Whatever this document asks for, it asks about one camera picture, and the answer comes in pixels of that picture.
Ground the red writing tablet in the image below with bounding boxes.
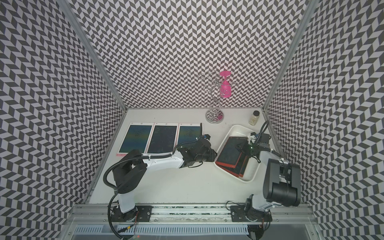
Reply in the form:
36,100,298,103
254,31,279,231
221,154,249,178
216,137,248,169

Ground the white plastic storage tray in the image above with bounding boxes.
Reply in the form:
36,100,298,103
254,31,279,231
214,125,267,184

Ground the pink writing tablet colourful screen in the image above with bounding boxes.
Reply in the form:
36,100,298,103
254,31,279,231
116,122,154,157

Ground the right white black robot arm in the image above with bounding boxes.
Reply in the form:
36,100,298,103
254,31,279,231
236,121,301,222

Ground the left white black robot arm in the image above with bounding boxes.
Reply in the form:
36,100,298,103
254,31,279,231
103,124,218,222

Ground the small glass jar black lid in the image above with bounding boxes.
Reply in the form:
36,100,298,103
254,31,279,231
249,111,260,126

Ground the pink plastic goblet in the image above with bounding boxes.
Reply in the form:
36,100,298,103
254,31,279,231
220,71,232,98

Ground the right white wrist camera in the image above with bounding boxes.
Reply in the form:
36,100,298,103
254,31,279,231
247,132,259,145

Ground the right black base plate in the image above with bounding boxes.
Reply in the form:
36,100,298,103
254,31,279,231
230,205,273,223

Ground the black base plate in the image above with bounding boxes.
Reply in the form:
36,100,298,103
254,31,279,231
110,205,153,223
230,205,273,223

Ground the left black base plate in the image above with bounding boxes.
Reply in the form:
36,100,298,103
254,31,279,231
110,205,153,223

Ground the aluminium front rail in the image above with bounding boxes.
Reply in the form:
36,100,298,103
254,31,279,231
67,203,318,225

